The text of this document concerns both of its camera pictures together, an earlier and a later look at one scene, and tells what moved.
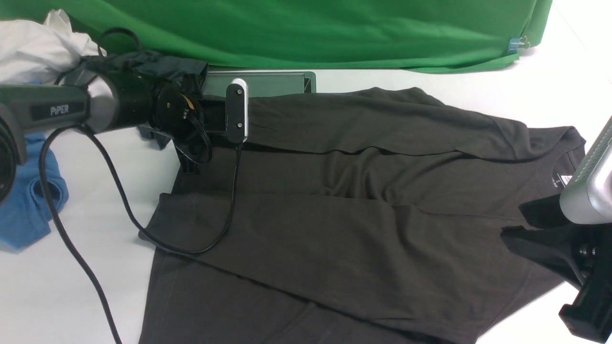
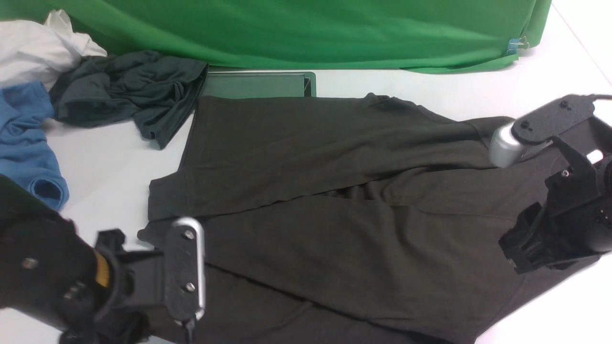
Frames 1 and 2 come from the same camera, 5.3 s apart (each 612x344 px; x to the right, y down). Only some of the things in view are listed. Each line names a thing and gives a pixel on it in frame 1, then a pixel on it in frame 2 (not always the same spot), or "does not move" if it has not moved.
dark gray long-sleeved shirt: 359,216 does not move
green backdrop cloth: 411,36 does not move
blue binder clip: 515,44 does not move
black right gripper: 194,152 to 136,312
